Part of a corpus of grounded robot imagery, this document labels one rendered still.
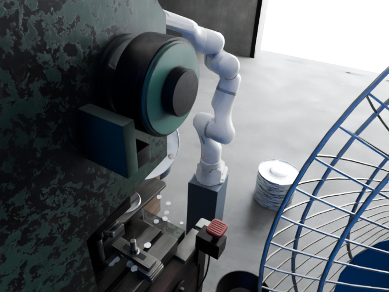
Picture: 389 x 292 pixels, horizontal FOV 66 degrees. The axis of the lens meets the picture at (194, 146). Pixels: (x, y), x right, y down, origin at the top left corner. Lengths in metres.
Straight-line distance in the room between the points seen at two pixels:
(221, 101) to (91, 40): 1.00
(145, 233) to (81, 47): 0.74
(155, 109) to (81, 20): 0.18
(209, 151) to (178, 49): 1.07
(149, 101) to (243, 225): 1.70
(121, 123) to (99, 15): 0.19
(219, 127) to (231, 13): 4.27
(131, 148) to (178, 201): 1.73
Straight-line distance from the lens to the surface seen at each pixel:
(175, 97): 0.53
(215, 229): 1.06
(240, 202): 2.28
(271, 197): 2.20
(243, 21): 5.54
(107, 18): 0.58
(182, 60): 0.56
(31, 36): 0.49
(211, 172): 1.65
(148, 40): 0.54
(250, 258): 1.97
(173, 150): 1.14
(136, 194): 1.14
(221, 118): 1.47
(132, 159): 0.54
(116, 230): 1.04
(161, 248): 1.07
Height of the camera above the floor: 1.55
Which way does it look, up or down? 33 degrees down
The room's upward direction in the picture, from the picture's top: 3 degrees clockwise
